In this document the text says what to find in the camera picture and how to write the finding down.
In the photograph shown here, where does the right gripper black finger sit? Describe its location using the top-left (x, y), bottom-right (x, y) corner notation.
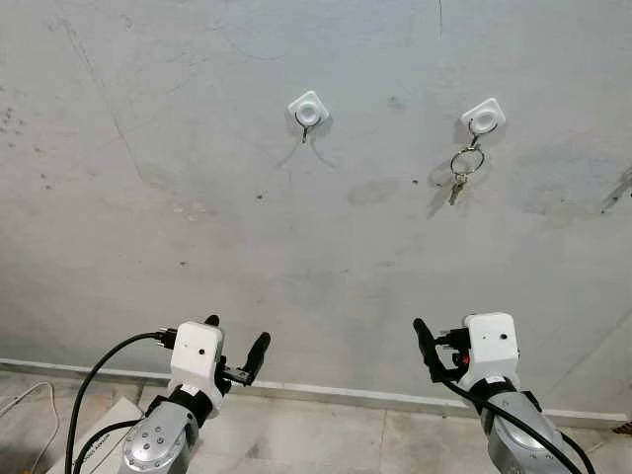
top-left (413, 318), bottom-right (447, 384)

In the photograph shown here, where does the grey skirting board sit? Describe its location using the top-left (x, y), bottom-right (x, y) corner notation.
top-left (0, 357), bottom-right (632, 428)

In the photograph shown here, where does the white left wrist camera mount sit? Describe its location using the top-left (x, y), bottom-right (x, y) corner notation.
top-left (168, 323), bottom-right (226, 416)

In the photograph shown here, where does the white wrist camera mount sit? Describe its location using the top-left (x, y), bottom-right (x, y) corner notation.
top-left (168, 323), bottom-right (226, 416)
top-left (462, 312), bottom-right (521, 391)

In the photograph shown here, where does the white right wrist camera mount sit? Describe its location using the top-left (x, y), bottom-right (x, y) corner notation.
top-left (462, 312), bottom-right (521, 391)

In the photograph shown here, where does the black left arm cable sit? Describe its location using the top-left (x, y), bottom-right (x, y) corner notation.
top-left (64, 331), bottom-right (179, 474)

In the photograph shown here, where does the silver key on ring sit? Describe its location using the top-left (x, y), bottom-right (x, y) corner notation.
top-left (447, 145), bottom-right (487, 206)

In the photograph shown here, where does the white floor cable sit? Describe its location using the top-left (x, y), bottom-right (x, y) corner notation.
top-left (0, 380), bottom-right (60, 474)

